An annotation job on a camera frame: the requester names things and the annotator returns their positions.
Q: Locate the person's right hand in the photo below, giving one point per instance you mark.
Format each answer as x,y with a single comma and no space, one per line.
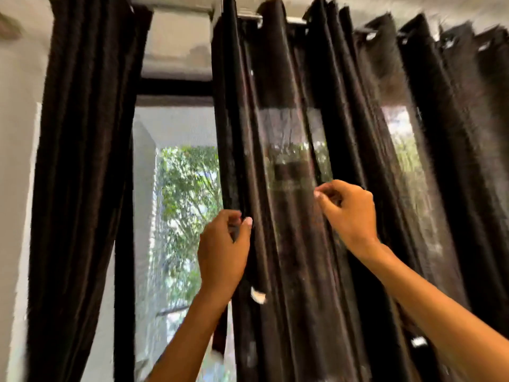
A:
354,218

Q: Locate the person's left hand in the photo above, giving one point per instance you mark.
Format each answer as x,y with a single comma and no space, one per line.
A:
220,258

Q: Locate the person's left forearm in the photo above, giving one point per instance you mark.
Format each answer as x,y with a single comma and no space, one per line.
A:
183,346

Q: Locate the person's right forearm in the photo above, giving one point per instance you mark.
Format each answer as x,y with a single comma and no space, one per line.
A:
437,314

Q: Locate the green trees outside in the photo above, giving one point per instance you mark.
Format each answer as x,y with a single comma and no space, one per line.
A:
187,194

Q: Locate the silver metal curtain rod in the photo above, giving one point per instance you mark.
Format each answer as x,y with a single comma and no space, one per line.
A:
294,20

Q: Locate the brass rod wall bracket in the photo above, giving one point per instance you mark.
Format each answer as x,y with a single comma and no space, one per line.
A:
8,29

